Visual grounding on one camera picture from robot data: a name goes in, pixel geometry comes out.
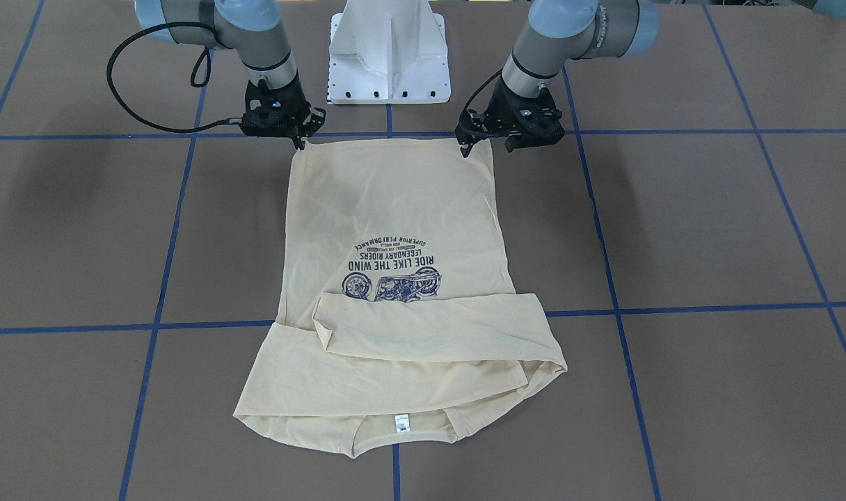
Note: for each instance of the cream printed t-shirt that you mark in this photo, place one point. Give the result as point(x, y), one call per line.
point(398, 320)

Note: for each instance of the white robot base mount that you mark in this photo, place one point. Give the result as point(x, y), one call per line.
point(388, 52)

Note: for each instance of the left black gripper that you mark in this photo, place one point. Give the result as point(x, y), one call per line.
point(499, 108)

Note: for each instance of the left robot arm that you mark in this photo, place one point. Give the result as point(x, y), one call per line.
point(560, 31)

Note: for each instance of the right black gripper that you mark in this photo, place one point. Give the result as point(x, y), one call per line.
point(297, 106)

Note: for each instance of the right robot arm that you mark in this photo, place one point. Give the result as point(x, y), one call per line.
point(254, 29)

